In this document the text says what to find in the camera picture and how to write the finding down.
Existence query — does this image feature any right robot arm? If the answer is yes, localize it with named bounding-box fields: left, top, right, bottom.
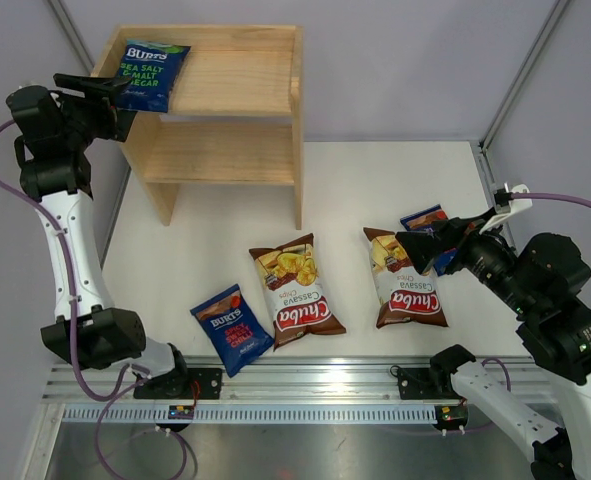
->
left=395, top=216, right=591, bottom=479

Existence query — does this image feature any Burts spicy chilli bag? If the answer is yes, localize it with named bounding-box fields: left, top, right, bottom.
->
left=399, top=203, right=459, bottom=278
left=190, top=284, right=274, bottom=378

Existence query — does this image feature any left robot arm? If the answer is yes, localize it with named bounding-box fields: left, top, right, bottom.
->
left=6, top=74, right=191, bottom=399

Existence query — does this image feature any right Chuba cassava chips bag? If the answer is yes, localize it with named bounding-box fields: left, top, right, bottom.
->
left=363, top=227, right=448, bottom=329

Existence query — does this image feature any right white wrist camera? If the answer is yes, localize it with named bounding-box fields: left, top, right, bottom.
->
left=480, top=184, right=532, bottom=234

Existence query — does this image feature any chuba cassava chips bag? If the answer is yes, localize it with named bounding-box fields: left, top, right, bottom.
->
left=363, top=227, right=448, bottom=329
left=249, top=233, right=346, bottom=350

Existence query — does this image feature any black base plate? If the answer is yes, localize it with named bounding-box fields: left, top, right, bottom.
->
left=133, top=368, right=222, bottom=400
left=391, top=365, right=439, bottom=400

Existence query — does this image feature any aluminium mounting rail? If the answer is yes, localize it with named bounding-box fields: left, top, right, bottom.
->
left=42, top=355, right=546, bottom=426

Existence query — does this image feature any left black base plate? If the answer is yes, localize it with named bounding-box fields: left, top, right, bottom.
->
left=133, top=368, right=222, bottom=400

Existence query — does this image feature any left Chuba cassava chips bag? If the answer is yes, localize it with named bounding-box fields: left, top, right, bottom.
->
left=249, top=233, right=346, bottom=350

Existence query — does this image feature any wooden two-tier shelf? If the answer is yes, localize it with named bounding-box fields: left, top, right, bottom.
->
left=92, top=24, right=304, bottom=229

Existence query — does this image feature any Burts sea salt vinegar bag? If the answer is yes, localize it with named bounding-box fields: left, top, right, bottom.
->
left=116, top=39, right=191, bottom=113

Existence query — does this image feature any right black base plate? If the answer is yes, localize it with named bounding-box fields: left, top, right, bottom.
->
left=391, top=365, right=439, bottom=400

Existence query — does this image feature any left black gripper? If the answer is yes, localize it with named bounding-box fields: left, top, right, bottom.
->
left=51, top=74, right=136, bottom=151

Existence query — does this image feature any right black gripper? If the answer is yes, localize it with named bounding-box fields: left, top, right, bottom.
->
left=396, top=203, right=537, bottom=315

